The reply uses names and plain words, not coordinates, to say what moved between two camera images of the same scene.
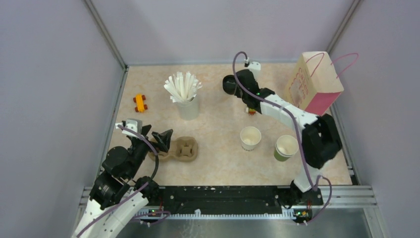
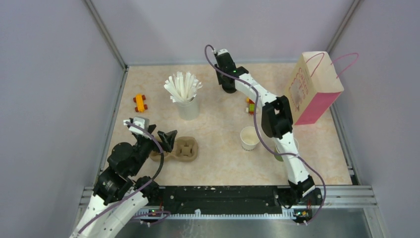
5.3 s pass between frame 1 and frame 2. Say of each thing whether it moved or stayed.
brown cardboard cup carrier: stayed
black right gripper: moved
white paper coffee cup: stayed
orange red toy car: stayed
